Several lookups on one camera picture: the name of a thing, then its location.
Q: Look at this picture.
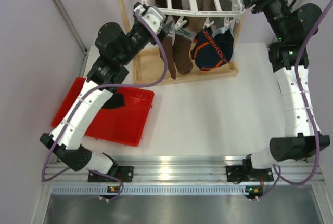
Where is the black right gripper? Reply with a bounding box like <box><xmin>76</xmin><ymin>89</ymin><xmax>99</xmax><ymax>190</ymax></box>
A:
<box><xmin>236</xmin><ymin>0</ymin><xmax>291</xmax><ymax>42</ymax></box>

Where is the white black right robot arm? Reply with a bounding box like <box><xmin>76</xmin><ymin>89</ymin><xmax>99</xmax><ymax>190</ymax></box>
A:
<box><xmin>242</xmin><ymin>0</ymin><xmax>330</xmax><ymax>181</ymax></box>

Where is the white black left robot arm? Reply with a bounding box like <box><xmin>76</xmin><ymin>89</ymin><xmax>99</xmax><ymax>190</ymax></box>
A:
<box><xmin>40</xmin><ymin>17</ymin><xmax>174</xmax><ymax>181</ymax></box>

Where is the black sock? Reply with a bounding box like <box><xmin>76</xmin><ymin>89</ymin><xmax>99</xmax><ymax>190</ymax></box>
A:
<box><xmin>101</xmin><ymin>93</ymin><xmax>125</xmax><ymax>109</ymax></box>

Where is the red plastic tray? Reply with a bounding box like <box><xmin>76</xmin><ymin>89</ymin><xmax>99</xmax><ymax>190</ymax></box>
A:
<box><xmin>40</xmin><ymin>77</ymin><xmax>154</xmax><ymax>150</ymax></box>

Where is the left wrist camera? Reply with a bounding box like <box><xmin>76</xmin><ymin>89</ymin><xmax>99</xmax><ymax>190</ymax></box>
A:
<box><xmin>133</xmin><ymin>2</ymin><xmax>167</xmax><ymax>35</ymax></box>

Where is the wooden hanger stand frame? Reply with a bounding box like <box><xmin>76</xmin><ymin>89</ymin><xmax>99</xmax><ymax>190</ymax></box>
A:
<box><xmin>109</xmin><ymin>0</ymin><xmax>260</xmax><ymax>87</ymax></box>

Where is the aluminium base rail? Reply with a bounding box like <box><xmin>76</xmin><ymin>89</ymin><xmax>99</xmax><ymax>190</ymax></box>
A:
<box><xmin>41</xmin><ymin>156</ymin><xmax>304</xmax><ymax>198</ymax></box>

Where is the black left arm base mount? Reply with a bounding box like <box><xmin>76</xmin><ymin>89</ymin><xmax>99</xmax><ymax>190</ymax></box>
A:
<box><xmin>87</xmin><ymin>166</ymin><xmax>134</xmax><ymax>182</ymax></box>

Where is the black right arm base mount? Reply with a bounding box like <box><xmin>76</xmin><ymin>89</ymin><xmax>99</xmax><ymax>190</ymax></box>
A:
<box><xmin>225</xmin><ymin>165</ymin><xmax>274</xmax><ymax>184</ymax></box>

